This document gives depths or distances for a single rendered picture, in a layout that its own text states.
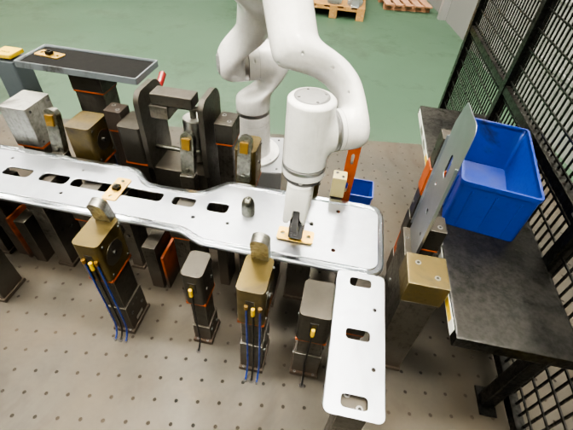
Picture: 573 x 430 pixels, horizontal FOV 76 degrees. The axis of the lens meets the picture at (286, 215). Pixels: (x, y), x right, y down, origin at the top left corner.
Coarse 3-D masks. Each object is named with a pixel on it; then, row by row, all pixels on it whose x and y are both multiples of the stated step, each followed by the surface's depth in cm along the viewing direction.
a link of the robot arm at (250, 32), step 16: (240, 0) 85; (256, 0) 88; (240, 16) 94; (256, 16) 92; (240, 32) 100; (256, 32) 98; (224, 48) 110; (240, 48) 104; (256, 48) 104; (224, 64) 111; (240, 64) 111; (240, 80) 118
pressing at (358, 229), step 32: (0, 160) 98; (32, 160) 99; (64, 160) 100; (0, 192) 90; (32, 192) 90; (64, 192) 91; (96, 192) 92; (160, 192) 93; (192, 192) 93; (224, 192) 95; (256, 192) 95; (160, 224) 86; (192, 224) 86; (224, 224) 86; (256, 224) 87; (288, 224) 88; (320, 224) 88; (352, 224) 89; (288, 256) 81; (320, 256) 81; (352, 256) 82
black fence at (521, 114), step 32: (480, 0) 153; (512, 0) 125; (544, 0) 101; (480, 32) 151; (512, 32) 120; (544, 32) 101; (480, 64) 145; (512, 64) 113; (544, 64) 98; (448, 96) 181; (512, 96) 110; (544, 160) 88; (544, 256) 81; (544, 384) 76; (512, 416) 83; (544, 416) 74
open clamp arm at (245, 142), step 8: (248, 136) 95; (240, 144) 94; (248, 144) 95; (240, 152) 96; (248, 152) 96; (240, 160) 98; (248, 160) 97; (240, 168) 99; (248, 168) 98; (240, 176) 99; (248, 176) 100
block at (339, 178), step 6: (336, 174) 92; (342, 174) 93; (336, 180) 92; (342, 180) 91; (336, 186) 93; (342, 186) 93; (330, 192) 95; (336, 192) 94; (342, 192) 94; (336, 198) 96; (342, 198) 95
